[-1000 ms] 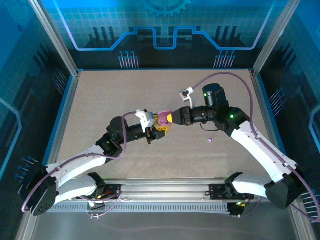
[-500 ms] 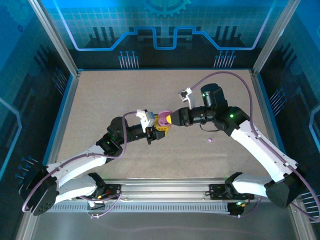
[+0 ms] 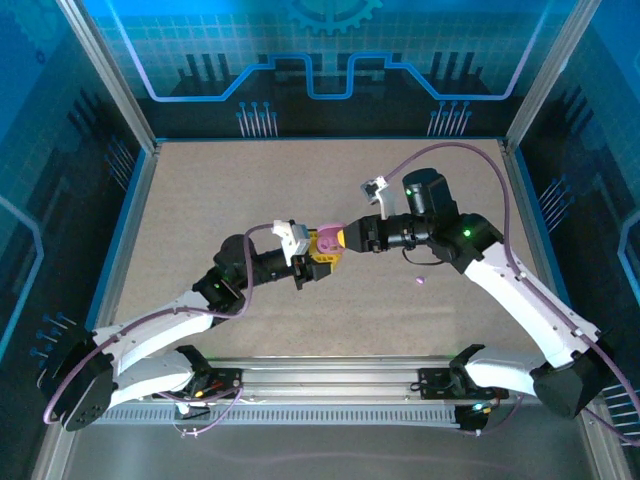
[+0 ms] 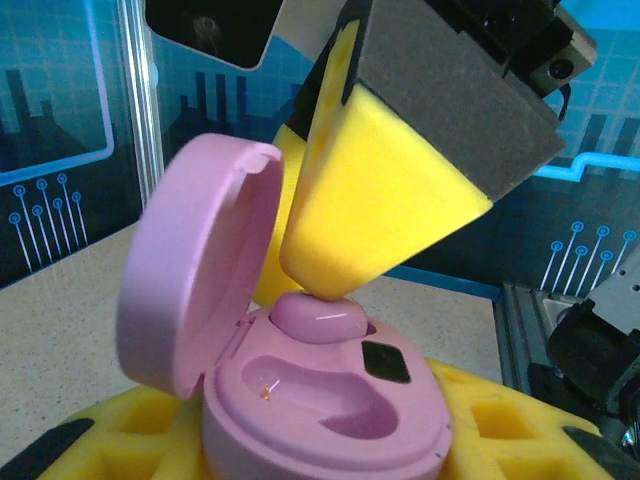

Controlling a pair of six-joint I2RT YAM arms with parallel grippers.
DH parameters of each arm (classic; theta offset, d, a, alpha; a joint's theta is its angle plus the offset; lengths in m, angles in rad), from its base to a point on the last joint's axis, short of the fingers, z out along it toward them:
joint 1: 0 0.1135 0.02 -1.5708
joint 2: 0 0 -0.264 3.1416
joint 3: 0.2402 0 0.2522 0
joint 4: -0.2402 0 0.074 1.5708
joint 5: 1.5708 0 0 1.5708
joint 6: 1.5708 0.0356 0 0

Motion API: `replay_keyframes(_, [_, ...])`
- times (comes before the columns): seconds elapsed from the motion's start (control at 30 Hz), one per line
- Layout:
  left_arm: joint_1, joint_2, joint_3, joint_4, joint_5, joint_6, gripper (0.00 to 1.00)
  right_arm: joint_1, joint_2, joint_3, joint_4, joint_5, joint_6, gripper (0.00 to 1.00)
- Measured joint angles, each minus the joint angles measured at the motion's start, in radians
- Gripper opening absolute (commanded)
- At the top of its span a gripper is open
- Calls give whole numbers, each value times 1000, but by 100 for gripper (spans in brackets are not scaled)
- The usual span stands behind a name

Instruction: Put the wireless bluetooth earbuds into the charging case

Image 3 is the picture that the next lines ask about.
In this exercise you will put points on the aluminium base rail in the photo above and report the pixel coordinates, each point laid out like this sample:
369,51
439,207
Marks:
325,380

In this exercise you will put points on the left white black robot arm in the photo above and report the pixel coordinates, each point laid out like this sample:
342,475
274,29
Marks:
150,322

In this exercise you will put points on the aluminium frame post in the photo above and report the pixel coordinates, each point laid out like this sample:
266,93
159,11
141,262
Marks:
111,75
547,75

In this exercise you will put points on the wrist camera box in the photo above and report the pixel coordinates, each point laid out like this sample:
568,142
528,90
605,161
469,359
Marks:
295,237
372,190

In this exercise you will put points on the grey metal panel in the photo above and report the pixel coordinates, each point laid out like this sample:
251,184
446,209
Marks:
325,450

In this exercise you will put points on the aluminium table side rail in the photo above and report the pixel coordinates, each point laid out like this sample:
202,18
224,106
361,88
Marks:
524,200
141,200

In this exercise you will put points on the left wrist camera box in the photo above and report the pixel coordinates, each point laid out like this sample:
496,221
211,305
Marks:
295,237

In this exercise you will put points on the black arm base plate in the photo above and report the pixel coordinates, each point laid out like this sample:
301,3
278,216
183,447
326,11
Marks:
432,385
227,385

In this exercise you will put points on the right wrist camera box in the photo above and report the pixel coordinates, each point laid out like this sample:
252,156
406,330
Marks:
372,190

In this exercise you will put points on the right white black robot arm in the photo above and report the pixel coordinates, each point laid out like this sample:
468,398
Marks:
525,305

